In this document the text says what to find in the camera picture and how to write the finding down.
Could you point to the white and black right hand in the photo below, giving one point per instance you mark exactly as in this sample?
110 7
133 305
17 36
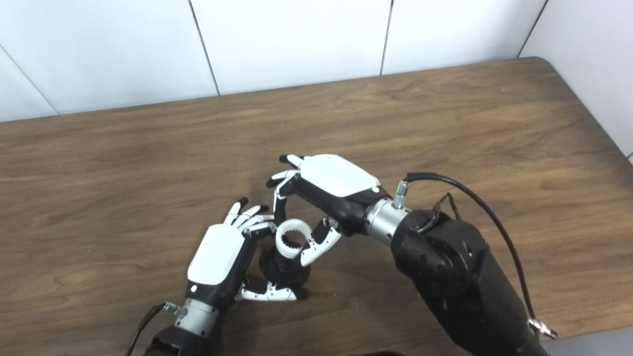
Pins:
336 178

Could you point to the round black part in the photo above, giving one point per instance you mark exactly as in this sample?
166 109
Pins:
284 273

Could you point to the white and black left hand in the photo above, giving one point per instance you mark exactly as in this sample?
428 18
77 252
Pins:
217 257

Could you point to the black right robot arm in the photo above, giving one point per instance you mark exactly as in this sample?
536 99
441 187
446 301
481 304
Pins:
455 277

